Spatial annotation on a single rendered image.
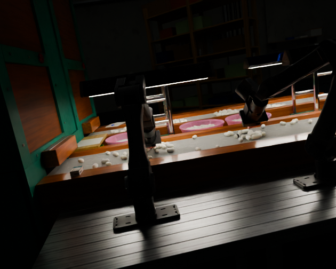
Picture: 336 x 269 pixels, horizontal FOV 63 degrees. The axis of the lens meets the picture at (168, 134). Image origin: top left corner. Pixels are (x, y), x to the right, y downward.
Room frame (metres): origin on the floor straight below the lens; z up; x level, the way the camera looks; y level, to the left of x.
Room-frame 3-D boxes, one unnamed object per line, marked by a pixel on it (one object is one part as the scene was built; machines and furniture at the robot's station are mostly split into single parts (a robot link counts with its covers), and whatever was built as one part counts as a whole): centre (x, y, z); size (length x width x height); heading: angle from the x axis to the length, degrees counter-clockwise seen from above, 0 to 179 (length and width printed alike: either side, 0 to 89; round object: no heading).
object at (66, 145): (1.23, 0.49, 0.83); 0.30 x 0.06 x 0.07; 2
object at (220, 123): (1.60, -0.21, 0.72); 0.27 x 0.27 x 0.10
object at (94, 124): (1.91, 0.52, 0.83); 0.30 x 0.06 x 0.07; 2
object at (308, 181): (0.84, -0.49, 0.71); 0.20 x 0.07 x 0.08; 97
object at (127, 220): (0.77, 0.10, 0.71); 0.20 x 0.07 x 0.08; 97
